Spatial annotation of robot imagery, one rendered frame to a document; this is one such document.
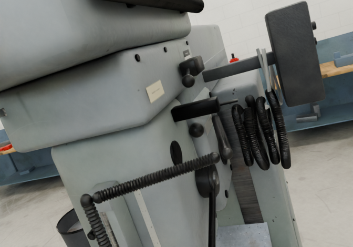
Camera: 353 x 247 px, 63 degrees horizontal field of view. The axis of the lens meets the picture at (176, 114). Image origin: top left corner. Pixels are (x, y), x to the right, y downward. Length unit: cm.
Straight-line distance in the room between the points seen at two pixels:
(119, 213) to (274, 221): 65
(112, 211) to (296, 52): 47
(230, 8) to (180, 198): 430
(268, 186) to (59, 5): 80
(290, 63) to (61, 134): 47
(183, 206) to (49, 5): 34
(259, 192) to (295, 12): 55
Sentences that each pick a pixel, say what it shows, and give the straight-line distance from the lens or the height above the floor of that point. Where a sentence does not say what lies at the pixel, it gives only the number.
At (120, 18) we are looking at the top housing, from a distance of 35.
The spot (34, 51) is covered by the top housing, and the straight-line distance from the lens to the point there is 30.
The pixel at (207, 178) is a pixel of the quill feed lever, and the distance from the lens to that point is 54.
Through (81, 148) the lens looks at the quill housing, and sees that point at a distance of 47.
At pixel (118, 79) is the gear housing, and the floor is 170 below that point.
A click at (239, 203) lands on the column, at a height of 119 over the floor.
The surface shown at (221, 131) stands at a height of 159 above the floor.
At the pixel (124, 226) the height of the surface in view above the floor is 148.
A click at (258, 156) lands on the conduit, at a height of 142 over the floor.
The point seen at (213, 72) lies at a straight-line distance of 75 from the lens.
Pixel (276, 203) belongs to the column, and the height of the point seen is 117.
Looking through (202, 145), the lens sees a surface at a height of 151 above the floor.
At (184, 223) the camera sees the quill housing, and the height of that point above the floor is 145.
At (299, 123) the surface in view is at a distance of 433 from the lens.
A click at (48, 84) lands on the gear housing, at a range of 42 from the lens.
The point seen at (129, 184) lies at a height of 158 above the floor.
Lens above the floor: 171
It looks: 12 degrees down
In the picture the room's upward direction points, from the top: 18 degrees counter-clockwise
